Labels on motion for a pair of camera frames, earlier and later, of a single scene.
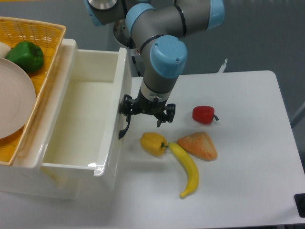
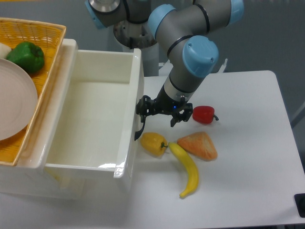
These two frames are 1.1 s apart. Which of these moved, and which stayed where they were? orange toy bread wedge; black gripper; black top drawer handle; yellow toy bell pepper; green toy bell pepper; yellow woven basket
Moved: black gripper; black top drawer handle
Stayed: green toy bell pepper; yellow toy bell pepper; yellow woven basket; orange toy bread wedge
